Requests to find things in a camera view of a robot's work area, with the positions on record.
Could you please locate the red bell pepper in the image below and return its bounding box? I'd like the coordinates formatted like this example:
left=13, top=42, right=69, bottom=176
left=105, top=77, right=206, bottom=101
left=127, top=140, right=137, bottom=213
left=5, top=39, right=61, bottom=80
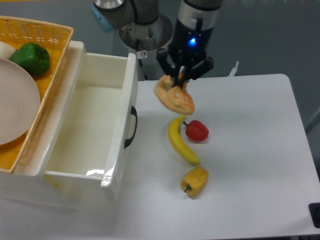
left=182, top=120, right=209, bottom=143

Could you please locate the white open upper drawer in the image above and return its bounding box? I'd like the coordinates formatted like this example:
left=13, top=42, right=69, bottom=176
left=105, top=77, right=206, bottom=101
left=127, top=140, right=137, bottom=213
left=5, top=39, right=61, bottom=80
left=45, top=53, right=138, bottom=200

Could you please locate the pink plate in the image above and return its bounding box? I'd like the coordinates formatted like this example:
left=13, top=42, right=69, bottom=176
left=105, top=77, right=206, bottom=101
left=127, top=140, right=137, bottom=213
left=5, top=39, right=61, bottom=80
left=0, top=59, right=41, bottom=145

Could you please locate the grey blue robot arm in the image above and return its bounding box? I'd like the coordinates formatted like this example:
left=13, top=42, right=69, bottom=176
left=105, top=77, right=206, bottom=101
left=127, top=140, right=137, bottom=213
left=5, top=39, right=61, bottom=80
left=90, top=0, right=222, bottom=88

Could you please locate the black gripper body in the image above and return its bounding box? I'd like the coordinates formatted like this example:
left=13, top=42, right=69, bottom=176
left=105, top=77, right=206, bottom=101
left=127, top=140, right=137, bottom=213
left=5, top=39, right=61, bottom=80
left=156, top=18, right=214, bottom=80

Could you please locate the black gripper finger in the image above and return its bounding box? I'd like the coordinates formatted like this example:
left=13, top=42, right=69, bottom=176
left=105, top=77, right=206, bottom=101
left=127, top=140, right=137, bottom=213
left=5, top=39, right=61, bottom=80
left=180, top=66, right=188, bottom=88
left=173, top=65, right=181, bottom=87

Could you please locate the black drawer handle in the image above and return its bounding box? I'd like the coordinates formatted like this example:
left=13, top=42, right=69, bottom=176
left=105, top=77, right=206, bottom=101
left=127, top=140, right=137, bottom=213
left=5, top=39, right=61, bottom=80
left=124, top=105, right=138, bottom=149

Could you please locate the white radish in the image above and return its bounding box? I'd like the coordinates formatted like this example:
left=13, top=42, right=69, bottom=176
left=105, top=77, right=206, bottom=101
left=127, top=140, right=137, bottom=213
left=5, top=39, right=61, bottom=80
left=0, top=41, right=16, bottom=60

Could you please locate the yellow woven basket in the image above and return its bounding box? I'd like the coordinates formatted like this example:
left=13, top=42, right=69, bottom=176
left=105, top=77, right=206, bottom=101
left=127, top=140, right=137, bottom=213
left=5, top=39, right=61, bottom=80
left=0, top=16, right=74, bottom=174

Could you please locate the black object at table edge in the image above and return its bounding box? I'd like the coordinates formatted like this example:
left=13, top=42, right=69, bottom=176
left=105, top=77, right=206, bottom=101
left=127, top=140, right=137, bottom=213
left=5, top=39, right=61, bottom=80
left=308, top=202, right=320, bottom=229

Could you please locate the green bell pepper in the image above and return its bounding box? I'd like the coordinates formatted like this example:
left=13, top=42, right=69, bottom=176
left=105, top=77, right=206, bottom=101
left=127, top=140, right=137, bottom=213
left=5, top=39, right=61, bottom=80
left=9, top=42, right=50, bottom=76

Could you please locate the triangle bread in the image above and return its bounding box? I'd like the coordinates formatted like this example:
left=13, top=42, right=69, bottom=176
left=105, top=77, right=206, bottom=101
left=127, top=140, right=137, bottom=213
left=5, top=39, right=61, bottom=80
left=154, top=74, right=195, bottom=115

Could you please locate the yellow banana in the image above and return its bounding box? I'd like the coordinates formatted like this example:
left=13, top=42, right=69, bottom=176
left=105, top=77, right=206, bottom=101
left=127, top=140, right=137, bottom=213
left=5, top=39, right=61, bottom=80
left=168, top=115, right=201, bottom=166

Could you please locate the white metal bracket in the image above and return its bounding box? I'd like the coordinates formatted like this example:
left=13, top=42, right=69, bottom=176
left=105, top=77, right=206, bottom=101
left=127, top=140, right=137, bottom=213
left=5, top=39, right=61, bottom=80
left=228, top=61, right=239, bottom=77

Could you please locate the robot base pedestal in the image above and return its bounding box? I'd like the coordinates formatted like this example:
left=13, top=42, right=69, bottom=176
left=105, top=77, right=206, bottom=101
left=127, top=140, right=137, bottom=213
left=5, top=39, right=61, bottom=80
left=118, top=13, right=173, bottom=81

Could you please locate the yellow bell pepper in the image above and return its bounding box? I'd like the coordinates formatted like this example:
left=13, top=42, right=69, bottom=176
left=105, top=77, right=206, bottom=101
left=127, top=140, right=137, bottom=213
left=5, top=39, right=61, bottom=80
left=180, top=166, right=209, bottom=198

